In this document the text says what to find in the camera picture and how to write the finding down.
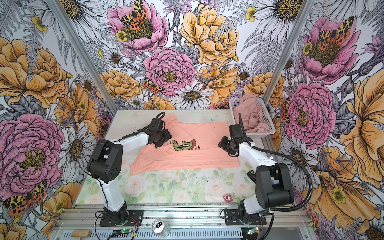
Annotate peach graphic t-shirt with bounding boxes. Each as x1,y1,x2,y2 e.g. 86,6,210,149
130,113,240,175

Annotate white plastic laundry basket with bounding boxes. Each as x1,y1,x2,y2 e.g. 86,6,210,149
229,95,276,138

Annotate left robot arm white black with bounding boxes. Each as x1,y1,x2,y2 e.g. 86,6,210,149
87,112,172,227

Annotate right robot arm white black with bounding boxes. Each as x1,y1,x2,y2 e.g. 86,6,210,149
218,115,298,225

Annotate dusty pink garment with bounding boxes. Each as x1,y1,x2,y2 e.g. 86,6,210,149
233,94,270,133

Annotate small red white card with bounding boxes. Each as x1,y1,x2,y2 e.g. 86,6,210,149
223,193,233,203

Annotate right green circuit board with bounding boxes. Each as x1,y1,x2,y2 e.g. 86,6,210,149
247,227,260,235

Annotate green circuit board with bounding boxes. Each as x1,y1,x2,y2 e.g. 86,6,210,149
113,229,135,236
247,227,260,235

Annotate silver drink can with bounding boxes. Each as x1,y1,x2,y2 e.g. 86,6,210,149
152,219,171,238

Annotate left green circuit board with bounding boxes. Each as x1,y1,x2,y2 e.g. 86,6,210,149
113,229,135,236

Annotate wooden block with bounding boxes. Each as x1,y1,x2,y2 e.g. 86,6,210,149
71,230,92,240

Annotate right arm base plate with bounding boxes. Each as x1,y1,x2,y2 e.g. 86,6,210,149
220,208,267,226

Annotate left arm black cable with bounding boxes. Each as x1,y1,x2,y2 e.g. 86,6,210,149
80,111,167,208

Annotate left aluminium corner post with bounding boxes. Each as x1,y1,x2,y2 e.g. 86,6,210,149
47,1,119,116

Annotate aluminium corner post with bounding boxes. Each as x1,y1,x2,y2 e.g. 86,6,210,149
47,1,119,116
262,0,316,104

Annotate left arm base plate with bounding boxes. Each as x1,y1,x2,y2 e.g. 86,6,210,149
100,210,144,227

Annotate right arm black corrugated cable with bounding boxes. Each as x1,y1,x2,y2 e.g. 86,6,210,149
237,112,314,213

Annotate white slotted cable duct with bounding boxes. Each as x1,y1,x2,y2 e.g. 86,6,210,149
61,228,244,240

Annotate right aluminium corner post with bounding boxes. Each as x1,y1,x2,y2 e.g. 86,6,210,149
262,0,316,104

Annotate aluminium frame rail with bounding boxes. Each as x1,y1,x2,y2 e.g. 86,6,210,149
54,204,310,230

